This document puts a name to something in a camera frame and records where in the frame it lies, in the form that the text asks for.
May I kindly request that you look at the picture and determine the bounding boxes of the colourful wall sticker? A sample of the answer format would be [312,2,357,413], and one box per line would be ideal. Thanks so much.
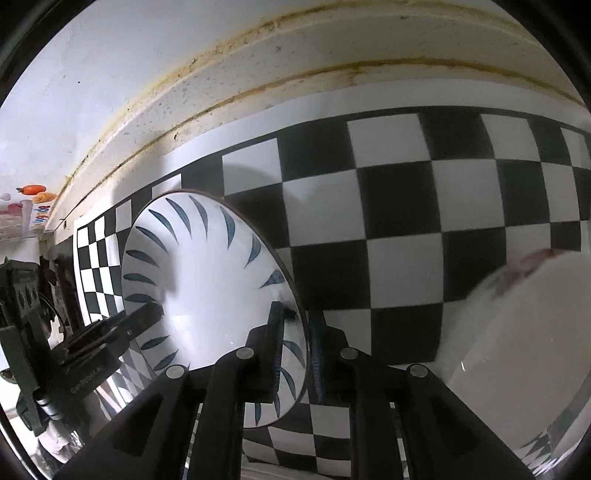
[0,184,58,241]

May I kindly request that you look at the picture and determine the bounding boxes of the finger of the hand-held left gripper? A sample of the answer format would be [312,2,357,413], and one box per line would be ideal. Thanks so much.
[65,302,164,365]

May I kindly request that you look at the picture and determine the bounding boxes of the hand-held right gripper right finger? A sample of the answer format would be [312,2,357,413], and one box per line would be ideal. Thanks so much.
[310,318,536,480]

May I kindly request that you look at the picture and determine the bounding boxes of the white plate with blue dashes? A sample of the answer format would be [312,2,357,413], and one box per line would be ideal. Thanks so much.
[436,249,589,476]

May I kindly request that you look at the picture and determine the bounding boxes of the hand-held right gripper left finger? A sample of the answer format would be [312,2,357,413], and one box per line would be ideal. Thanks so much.
[55,301,284,480]

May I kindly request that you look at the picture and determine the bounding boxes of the white plate blue leaf pattern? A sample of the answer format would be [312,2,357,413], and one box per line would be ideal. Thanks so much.
[121,190,309,429]

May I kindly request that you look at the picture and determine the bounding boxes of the black and white checkered mat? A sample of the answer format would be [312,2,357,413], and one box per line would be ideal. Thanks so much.
[74,90,591,478]

